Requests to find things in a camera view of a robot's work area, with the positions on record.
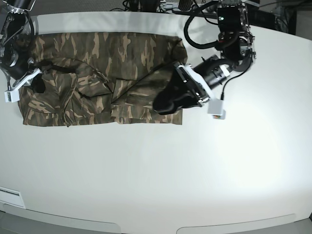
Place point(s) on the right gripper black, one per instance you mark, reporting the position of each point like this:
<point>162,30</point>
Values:
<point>22,73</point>

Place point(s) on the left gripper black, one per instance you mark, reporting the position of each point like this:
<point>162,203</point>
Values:
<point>192,86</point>

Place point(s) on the camouflage T-shirt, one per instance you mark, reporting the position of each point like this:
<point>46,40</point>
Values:
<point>100,77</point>

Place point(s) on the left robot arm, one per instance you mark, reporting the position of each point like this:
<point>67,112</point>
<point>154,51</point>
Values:
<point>235,41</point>

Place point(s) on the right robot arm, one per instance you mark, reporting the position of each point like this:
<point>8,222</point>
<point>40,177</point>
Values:
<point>17,36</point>

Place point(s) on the black equipment clutter behind table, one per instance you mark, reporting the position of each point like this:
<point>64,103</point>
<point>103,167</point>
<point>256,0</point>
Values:
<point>283,20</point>

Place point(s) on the white label on table edge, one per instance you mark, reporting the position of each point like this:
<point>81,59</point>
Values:
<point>11,197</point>

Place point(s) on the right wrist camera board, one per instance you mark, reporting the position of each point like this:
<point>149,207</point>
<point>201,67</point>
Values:
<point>12,96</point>

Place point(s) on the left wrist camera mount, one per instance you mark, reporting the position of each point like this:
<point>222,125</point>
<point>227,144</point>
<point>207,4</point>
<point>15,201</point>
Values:
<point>215,109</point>

